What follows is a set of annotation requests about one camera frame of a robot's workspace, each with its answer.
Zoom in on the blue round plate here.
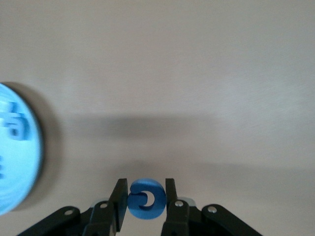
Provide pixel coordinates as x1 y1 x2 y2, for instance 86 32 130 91
0 82 45 217

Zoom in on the blue foam letter C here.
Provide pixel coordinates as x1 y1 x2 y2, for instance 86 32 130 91
127 178 167 220

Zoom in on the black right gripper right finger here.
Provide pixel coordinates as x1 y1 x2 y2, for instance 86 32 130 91
161 178 264 236

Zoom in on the blue foam letter with loop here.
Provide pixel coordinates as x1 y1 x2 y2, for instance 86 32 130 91
4 112 32 142

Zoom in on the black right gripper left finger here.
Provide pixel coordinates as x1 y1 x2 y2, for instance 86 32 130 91
14 178 128 236

